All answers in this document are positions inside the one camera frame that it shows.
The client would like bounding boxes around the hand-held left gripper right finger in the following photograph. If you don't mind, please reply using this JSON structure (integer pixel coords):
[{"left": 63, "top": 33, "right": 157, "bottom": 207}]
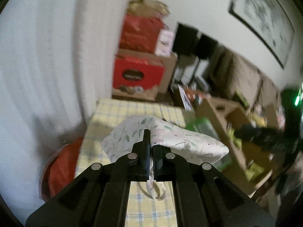
[{"left": 153, "top": 145, "right": 276, "bottom": 227}]

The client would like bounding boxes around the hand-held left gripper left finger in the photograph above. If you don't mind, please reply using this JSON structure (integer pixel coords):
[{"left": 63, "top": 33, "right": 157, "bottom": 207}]
[{"left": 26, "top": 129, "right": 152, "bottom": 227}]

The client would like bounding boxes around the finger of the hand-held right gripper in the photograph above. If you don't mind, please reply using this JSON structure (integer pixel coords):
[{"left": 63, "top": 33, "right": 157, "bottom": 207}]
[{"left": 233, "top": 125, "right": 263, "bottom": 145}]

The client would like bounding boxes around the long cardboard box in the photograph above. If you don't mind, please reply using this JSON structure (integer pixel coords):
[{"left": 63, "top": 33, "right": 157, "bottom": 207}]
[{"left": 194, "top": 97, "right": 280, "bottom": 197}]

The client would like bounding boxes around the floral cloth pouch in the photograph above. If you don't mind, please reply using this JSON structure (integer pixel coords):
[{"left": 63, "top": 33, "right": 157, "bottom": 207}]
[{"left": 101, "top": 115, "right": 230, "bottom": 200}]

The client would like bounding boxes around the green labelled tin can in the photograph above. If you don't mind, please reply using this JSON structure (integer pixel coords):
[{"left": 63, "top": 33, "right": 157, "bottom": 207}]
[{"left": 186, "top": 117, "right": 232, "bottom": 172}]

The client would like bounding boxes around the green black device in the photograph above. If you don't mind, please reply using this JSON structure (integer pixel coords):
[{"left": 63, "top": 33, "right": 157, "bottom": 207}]
[{"left": 233, "top": 91, "right": 250, "bottom": 108}]

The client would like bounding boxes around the yellow checked tablecloth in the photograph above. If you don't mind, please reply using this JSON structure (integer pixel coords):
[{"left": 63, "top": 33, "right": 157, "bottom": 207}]
[{"left": 74, "top": 98, "right": 186, "bottom": 227}]

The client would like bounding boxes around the large tan cushion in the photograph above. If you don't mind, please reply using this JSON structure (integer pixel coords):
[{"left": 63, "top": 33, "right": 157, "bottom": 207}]
[{"left": 231, "top": 54, "right": 263, "bottom": 100}]

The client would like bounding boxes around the brown sofa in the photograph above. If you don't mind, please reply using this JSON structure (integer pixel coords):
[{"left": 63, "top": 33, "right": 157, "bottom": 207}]
[{"left": 208, "top": 45, "right": 291, "bottom": 133}]

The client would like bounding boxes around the white printed paper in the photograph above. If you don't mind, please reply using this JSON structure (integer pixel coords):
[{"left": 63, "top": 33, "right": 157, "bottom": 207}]
[{"left": 177, "top": 85, "right": 192, "bottom": 111}]

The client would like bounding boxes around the large brown cardboard box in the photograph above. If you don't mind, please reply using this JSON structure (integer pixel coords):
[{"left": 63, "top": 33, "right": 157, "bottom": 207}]
[{"left": 157, "top": 53, "right": 178, "bottom": 94}]

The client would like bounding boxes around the red plastic bag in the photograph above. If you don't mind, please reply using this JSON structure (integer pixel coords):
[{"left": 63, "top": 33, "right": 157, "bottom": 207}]
[{"left": 40, "top": 137, "right": 84, "bottom": 201}]

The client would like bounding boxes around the black speaker on stand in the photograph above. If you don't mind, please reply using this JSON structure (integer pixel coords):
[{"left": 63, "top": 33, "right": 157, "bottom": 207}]
[
  {"left": 191, "top": 33, "right": 218, "bottom": 86},
  {"left": 172, "top": 22, "right": 199, "bottom": 86}
]

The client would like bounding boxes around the pink white package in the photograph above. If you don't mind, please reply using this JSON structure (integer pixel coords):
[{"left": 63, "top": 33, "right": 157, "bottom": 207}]
[{"left": 155, "top": 30, "right": 176, "bottom": 56}]

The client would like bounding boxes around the framed ink painting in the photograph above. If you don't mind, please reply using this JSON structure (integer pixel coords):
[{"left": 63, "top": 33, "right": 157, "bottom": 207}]
[{"left": 228, "top": 0, "right": 295, "bottom": 69}]

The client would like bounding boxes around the white curtain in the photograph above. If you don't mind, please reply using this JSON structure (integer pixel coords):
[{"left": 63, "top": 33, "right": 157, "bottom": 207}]
[{"left": 0, "top": 0, "right": 128, "bottom": 218}]

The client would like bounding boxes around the brown paper bag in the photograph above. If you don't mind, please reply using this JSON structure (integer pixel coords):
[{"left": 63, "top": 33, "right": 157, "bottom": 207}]
[{"left": 127, "top": 0, "right": 169, "bottom": 18}]

